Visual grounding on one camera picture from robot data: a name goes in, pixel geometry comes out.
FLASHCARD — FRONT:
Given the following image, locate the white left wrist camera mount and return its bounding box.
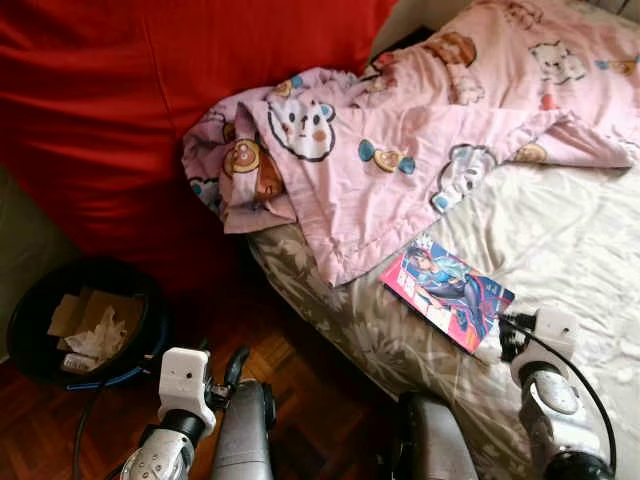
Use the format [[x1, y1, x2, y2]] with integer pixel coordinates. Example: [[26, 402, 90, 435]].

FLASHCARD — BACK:
[[158, 347, 216, 433]]

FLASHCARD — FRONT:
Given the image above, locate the black rubbish bin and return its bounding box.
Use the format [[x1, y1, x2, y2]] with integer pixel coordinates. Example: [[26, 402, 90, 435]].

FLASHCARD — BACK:
[[5, 258, 173, 391]]

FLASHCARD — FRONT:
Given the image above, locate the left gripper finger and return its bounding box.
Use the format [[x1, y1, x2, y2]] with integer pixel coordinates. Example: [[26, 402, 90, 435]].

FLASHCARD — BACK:
[[224, 345, 252, 393]]

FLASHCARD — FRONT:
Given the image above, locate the pink cartoon bear blanket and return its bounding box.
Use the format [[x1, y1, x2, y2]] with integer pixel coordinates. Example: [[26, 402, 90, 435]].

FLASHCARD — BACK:
[[180, 0, 640, 288]]

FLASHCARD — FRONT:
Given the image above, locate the colourful comic book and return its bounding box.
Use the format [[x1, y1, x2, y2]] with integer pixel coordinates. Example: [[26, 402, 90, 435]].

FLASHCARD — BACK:
[[380, 235, 516, 354]]

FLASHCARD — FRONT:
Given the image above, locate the bed with beige floral sheet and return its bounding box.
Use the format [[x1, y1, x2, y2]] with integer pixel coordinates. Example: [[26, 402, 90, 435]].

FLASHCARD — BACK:
[[245, 160, 640, 480]]

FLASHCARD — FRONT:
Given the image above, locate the crumpled white tissue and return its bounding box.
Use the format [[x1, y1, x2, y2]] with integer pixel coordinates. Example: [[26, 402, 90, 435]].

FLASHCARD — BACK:
[[62, 305, 129, 361]]

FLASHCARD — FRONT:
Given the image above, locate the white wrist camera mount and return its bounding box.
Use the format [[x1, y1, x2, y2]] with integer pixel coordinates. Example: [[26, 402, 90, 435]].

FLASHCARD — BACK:
[[503, 306, 582, 389], [158, 347, 216, 433]]

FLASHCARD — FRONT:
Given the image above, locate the grey right robot leg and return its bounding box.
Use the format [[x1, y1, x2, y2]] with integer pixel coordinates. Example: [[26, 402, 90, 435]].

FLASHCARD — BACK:
[[395, 392, 479, 480]]

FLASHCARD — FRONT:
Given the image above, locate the brown cardboard piece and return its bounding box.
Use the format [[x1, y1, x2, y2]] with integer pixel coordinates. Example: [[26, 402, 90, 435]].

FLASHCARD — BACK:
[[47, 288, 146, 351]]

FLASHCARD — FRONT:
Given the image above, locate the red fabric cover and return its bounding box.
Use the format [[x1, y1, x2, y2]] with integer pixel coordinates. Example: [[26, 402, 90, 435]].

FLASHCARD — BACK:
[[0, 0, 401, 291]]

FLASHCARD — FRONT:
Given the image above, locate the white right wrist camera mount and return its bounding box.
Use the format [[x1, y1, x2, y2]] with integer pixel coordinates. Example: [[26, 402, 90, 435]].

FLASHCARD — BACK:
[[503, 306, 582, 389]]

